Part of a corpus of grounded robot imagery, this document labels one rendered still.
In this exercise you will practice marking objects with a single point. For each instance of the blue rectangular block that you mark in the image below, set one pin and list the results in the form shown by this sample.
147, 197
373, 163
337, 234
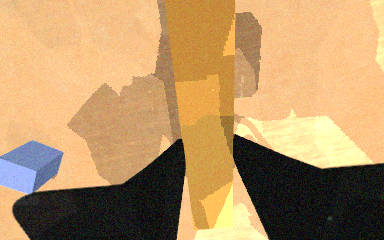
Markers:
28, 167

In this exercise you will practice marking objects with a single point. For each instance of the orange bar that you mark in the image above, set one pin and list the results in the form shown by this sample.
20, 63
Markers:
202, 42

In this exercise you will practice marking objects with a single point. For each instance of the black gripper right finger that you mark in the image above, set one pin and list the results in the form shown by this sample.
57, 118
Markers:
295, 200

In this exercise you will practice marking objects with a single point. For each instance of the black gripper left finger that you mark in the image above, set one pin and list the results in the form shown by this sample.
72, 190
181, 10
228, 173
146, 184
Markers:
145, 207

